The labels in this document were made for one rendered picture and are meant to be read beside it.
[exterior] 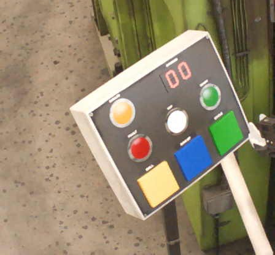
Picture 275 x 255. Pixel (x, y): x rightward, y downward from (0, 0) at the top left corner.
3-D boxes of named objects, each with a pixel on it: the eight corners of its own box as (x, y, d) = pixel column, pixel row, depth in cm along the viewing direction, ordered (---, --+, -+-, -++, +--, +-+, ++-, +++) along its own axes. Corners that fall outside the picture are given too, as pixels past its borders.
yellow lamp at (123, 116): (136, 122, 163) (134, 108, 159) (114, 129, 162) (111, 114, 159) (132, 111, 165) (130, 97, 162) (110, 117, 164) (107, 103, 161)
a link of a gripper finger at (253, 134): (244, 115, 166) (267, 121, 158) (251, 139, 168) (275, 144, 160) (234, 122, 165) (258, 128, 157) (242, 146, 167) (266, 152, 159)
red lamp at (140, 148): (154, 157, 166) (151, 143, 163) (132, 163, 165) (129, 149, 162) (150, 146, 168) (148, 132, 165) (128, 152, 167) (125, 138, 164)
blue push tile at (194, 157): (213, 162, 174) (201, 134, 172) (188, 182, 172) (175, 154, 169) (209, 161, 176) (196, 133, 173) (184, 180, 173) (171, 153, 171)
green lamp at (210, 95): (222, 105, 173) (221, 92, 170) (203, 111, 173) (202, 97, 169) (218, 95, 175) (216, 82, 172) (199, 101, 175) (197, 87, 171)
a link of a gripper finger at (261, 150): (262, 134, 163) (285, 140, 156) (264, 141, 164) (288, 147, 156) (247, 146, 161) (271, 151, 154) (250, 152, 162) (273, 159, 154)
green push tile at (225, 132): (244, 137, 178) (232, 110, 175) (221, 156, 175) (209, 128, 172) (239, 136, 179) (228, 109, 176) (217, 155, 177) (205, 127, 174)
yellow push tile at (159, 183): (180, 188, 170) (166, 161, 168) (153, 207, 168) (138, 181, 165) (176, 186, 172) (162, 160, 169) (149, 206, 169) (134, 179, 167)
